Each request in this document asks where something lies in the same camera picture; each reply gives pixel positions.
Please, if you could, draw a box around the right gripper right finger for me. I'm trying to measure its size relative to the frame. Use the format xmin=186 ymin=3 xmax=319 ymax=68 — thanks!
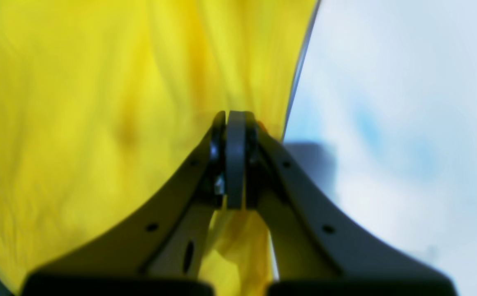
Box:
xmin=245 ymin=113 xmax=456 ymax=296

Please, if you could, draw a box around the yellow orange t-shirt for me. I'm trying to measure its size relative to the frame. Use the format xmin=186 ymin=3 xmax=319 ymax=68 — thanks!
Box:
xmin=0 ymin=0 xmax=317 ymax=292

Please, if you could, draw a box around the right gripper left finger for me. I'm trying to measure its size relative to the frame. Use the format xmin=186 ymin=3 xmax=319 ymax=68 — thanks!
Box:
xmin=21 ymin=111 xmax=247 ymax=296

